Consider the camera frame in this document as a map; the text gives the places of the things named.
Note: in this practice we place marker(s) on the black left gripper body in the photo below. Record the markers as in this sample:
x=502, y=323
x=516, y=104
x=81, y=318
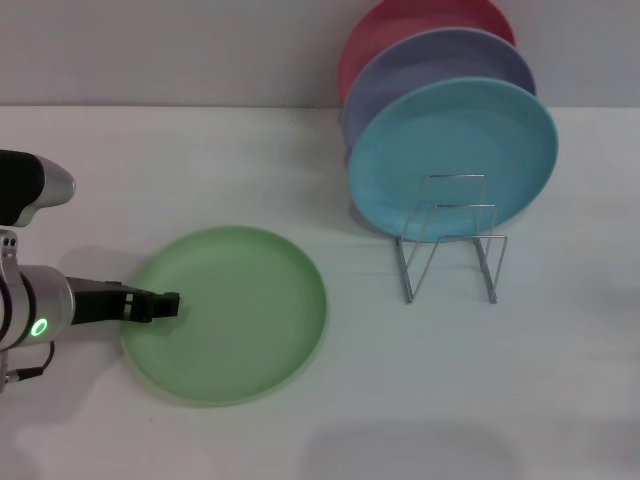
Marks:
x=97, y=300

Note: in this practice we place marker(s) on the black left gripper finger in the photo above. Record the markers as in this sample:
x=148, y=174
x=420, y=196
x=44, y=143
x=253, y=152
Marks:
x=167, y=303

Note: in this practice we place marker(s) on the green round plate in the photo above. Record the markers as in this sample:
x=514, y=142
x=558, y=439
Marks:
x=240, y=325

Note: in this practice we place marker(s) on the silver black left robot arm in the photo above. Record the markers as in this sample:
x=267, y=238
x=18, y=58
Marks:
x=40, y=300

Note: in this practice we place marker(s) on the teal round plate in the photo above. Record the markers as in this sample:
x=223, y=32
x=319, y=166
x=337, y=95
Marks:
x=450, y=135

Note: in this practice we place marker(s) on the purple round plate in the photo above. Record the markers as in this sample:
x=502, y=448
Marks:
x=425, y=65

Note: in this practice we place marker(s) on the pink round plate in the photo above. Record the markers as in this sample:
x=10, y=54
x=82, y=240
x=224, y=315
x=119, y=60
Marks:
x=400, y=20

